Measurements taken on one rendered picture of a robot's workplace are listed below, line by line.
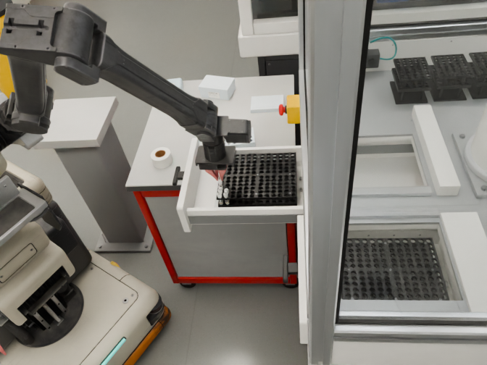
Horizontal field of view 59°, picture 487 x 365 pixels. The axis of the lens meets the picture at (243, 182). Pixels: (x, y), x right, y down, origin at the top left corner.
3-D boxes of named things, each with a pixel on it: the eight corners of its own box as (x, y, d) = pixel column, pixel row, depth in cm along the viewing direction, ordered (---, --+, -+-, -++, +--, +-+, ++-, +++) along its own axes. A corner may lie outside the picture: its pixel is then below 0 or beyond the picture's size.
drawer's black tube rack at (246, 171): (219, 213, 124) (216, 198, 119) (225, 169, 136) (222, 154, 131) (297, 211, 121) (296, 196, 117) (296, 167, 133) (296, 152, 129)
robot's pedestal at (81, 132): (95, 252, 224) (25, 143, 169) (111, 208, 245) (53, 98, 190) (151, 252, 220) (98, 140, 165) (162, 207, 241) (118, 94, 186)
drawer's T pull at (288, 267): (282, 284, 99) (282, 281, 98) (282, 256, 104) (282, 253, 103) (298, 284, 99) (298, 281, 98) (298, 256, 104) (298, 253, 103)
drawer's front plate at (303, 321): (300, 345, 97) (299, 323, 89) (298, 239, 117) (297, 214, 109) (308, 345, 97) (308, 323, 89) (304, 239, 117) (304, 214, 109)
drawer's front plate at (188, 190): (184, 233, 123) (176, 208, 115) (198, 161, 142) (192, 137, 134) (190, 233, 123) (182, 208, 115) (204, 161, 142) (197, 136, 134)
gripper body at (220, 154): (199, 150, 118) (195, 129, 112) (236, 150, 116) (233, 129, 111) (196, 167, 113) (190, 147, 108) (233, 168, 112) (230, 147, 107)
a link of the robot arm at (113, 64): (54, 6, 68) (43, 69, 66) (80, -3, 66) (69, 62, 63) (203, 105, 105) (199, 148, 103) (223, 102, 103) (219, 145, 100)
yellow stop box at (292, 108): (285, 124, 147) (284, 107, 142) (285, 111, 152) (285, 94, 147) (300, 124, 147) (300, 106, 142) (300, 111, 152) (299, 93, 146)
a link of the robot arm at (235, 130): (197, 98, 100) (194, 134, 98) (246, 98, 98) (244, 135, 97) (208, 117, 112) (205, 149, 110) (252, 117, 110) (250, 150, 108)
